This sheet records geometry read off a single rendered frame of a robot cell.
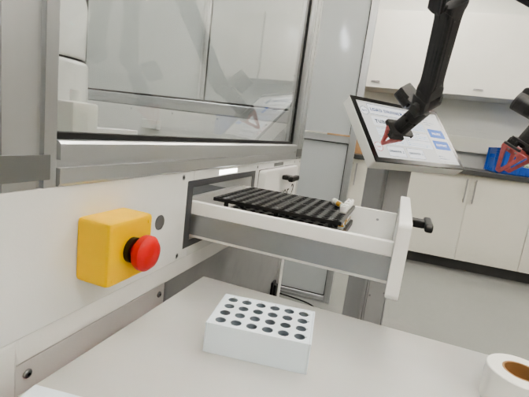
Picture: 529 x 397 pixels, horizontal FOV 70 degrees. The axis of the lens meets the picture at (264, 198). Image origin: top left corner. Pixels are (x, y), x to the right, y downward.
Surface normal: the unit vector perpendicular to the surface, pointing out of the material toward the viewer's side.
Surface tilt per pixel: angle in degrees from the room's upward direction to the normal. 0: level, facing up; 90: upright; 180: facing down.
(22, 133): 90
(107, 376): 0
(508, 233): 90
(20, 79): 90
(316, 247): 90
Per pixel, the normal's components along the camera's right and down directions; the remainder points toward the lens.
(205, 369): 0.12, -0.98
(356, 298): -0.87, -0.02
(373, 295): 0.48, 0.22
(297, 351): -0.18, 0.15
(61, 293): 0.93, 0.18
